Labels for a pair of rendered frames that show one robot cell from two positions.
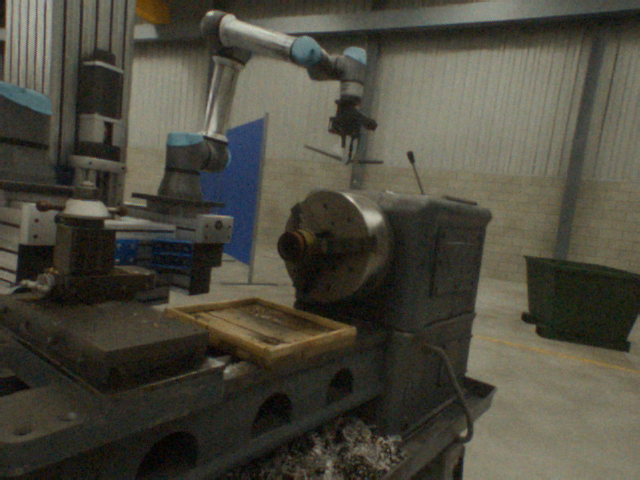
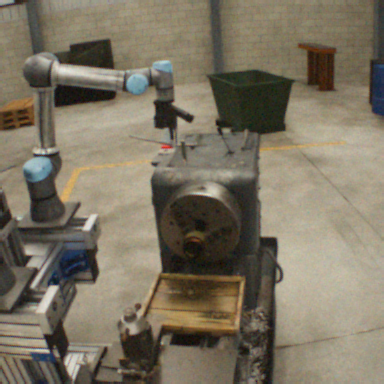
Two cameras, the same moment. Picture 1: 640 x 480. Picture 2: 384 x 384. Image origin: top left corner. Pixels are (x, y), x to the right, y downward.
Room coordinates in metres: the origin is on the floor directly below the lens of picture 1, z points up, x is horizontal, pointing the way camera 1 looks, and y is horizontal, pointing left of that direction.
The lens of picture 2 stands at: (-0.03, 0.61, 1.88)
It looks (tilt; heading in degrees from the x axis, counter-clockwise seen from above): 25 degrees down; 335
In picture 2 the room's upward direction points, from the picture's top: 5 degrees counter-clockwise
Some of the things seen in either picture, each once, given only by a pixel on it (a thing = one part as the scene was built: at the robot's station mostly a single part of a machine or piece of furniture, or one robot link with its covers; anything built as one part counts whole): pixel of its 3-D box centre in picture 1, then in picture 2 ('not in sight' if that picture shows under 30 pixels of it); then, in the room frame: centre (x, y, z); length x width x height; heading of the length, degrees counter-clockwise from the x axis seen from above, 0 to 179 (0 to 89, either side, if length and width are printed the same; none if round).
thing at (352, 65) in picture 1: (353, 68); (162, 75); (1.49, -0.02, 1.65); 0.09 x 0.08 x 0.11; 68
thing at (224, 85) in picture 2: (575, 300); (249, 102); (5.33, -3.06, 0.43); 1.34 x 0.94 x 0.85; 169
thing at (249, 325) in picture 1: (261, 325); (193, 302); (1.05, 0.13, 0.89); 0.36 x 0.30 x 0.04; 52
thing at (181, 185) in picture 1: (181, 183); (45, 203); (1.56, 0.53, 1.21); 0.15 x 0.15 x 0.10
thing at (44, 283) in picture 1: (95, 285); (142, 350); (0.82, 0.41, 0.99); 0.20 x 0.10 x 0.05; 142
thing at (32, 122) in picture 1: (19, 113); not in sight; (1.14, 0.79, 1.33); 0.13 x 0.12 x 0.14; 80
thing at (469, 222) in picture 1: (395, 251); (211, 186); (1.58, -0.26, 1.06); 0.59 x 0.48 x 0.39; 142
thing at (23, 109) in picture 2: not in sight; (23, 112); (9.45, 0.18, 0.22); 1.25 x 0.86 x 0.44; 160
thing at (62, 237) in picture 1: (87, 245); (137, 337); (0.80, 0.42, 1.07); 0.07 x 0.07 x 0.10; 52
